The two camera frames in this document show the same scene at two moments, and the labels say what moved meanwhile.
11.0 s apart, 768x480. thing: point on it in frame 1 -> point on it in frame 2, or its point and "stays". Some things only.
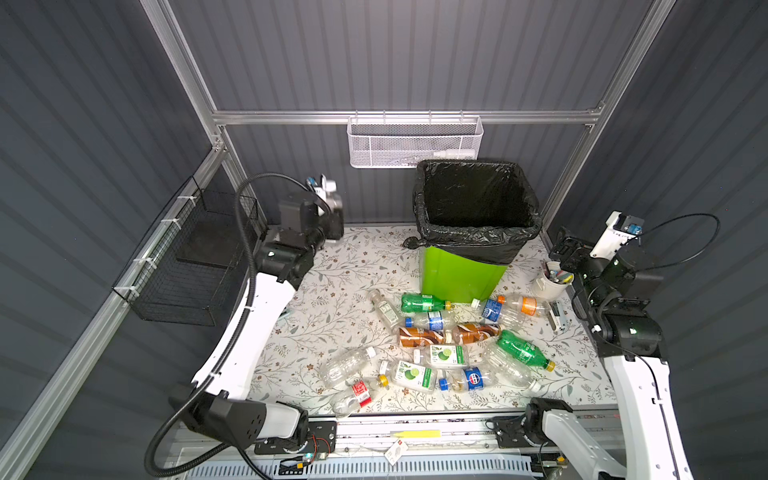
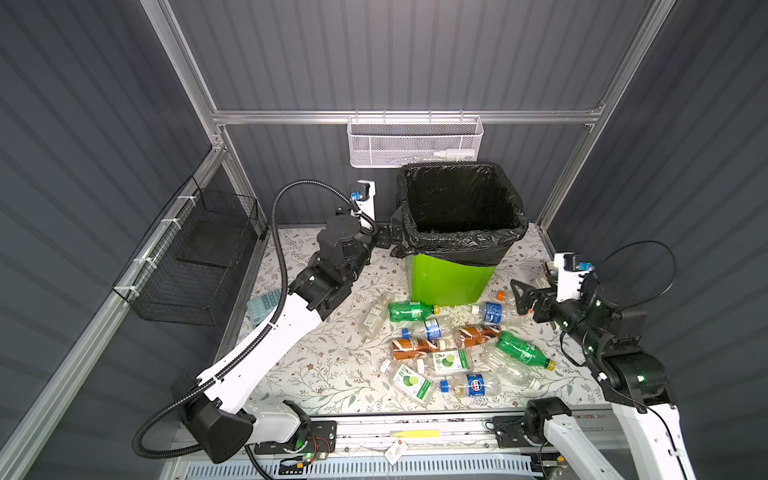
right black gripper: (563, 243) -> (521, 302)
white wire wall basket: (404, 141) stays
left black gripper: (333, 222) -> (381, 239)
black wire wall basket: (188, 267) stays
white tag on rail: (396, 451) stays
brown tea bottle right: (468, 333) stays
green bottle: (424, 303) -> (411, 311)
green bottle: (524, 350) stays
